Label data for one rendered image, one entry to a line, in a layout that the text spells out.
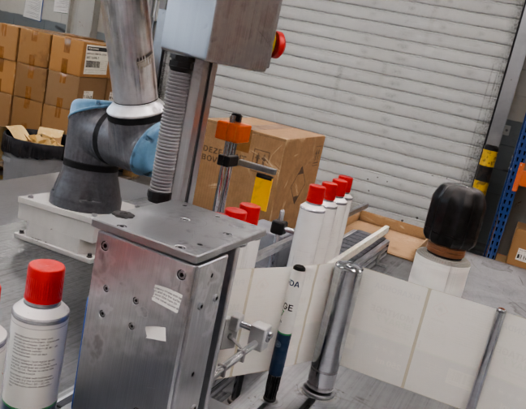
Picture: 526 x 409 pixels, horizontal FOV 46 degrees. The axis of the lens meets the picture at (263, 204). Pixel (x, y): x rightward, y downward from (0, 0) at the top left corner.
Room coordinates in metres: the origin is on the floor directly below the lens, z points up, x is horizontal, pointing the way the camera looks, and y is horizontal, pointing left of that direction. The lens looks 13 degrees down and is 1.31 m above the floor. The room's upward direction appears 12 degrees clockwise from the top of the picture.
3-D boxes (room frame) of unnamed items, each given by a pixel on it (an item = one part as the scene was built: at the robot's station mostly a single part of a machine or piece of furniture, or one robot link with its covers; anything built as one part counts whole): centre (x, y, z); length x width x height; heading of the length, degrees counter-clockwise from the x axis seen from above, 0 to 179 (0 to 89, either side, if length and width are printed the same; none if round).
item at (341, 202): (1.33, -0.15, 0.98); 0.05 x 0.05 x 0.20
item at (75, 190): (1.31, 0.38, 0.97); 0.15 x 0.15 x 0.10
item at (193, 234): (0.56, 0.07, 1.14); 0.14 x 0.11 x 0.01; 157
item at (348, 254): (1.24, -0.15, 0.90); 1.07 x 0.01 x 0.02; 157
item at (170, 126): (0.88, 0.15, 1.18); 0.04 x 0.04 x 0.21
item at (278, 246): (1.27, -0.08, 0.95); 1.07 x 0.01 x 0.01; 157
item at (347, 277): (0.79, -0.13, 0.97); 0.05 x 0.05 x 0.19
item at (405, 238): (1.91, -0.39, 0.85); 0.30 x 0.26 x 0.04; 157
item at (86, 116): (1.31, 0.37, 1.09); 0.13 x 0.12 x 0.14; 57
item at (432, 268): (0.95, -0.29, 1.03); 0.09 x 0.09 x 0.30
